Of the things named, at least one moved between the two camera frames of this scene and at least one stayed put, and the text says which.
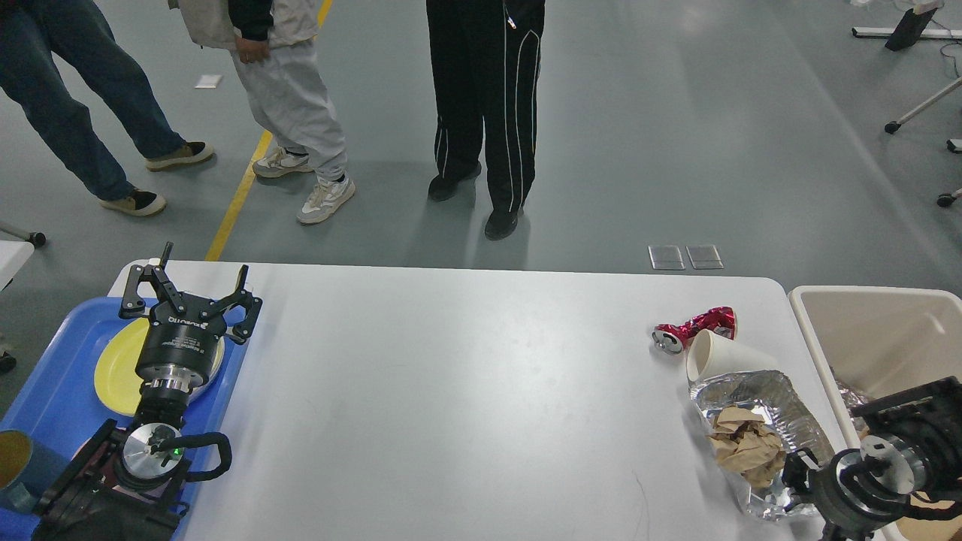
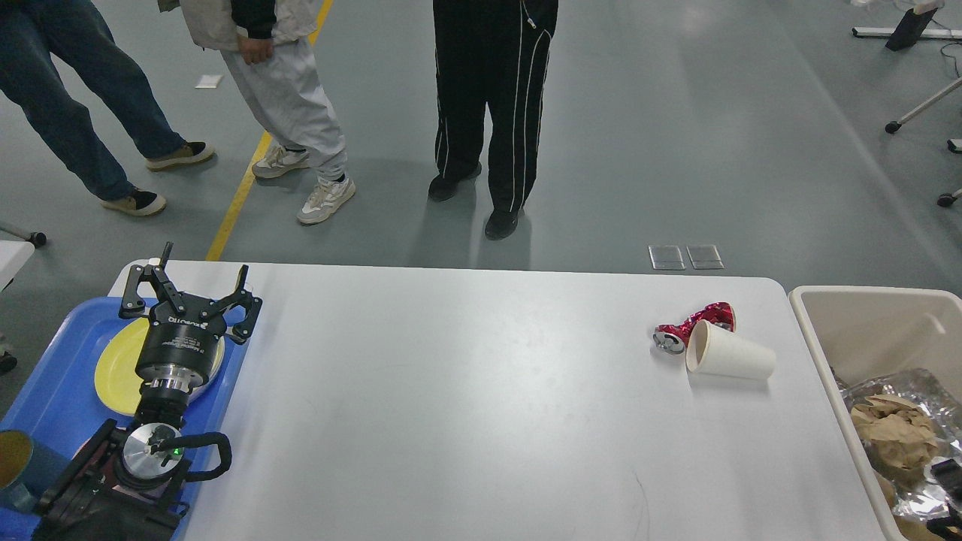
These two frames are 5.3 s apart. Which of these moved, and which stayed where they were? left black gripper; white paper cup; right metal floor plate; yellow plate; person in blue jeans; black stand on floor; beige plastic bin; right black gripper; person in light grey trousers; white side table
Moved: right black gripper; white paper cup
Stayed: white side table; beige plastic bin; left black gripper; person in blue jeans; right metal floor plate; person in light grey trousers; yellow plate; black stand on floor
